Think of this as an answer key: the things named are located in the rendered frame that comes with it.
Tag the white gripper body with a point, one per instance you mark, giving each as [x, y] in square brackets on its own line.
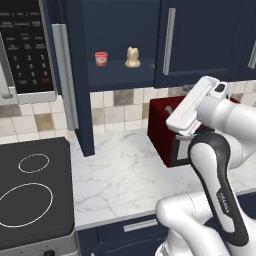
[190, 108]

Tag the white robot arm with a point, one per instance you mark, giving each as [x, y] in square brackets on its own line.
[206, 166]

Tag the dark blue closed cabinet door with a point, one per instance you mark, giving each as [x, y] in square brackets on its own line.
[203, 40]
[250, 23]

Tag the dark blue open cabinet door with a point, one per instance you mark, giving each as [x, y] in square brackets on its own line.
[83, 110]

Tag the dark blue open cabinet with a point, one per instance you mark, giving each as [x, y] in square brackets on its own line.
[116, 30]

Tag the dark red toaster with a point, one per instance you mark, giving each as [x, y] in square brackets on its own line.
[161, 130]

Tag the beige lumpy object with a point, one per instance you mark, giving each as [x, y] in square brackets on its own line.
[132, 59]

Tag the red cup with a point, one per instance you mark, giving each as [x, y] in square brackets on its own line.
[101, 59]

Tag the dark blue drawer front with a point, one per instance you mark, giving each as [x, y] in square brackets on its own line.
[110, 241]

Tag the black microwave oven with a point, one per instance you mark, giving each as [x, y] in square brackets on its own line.
[28, 50]

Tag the black hob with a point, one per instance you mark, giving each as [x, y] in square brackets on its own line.
[33, 193]

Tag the grey stove front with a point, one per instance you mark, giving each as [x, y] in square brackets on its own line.
[40, 247]

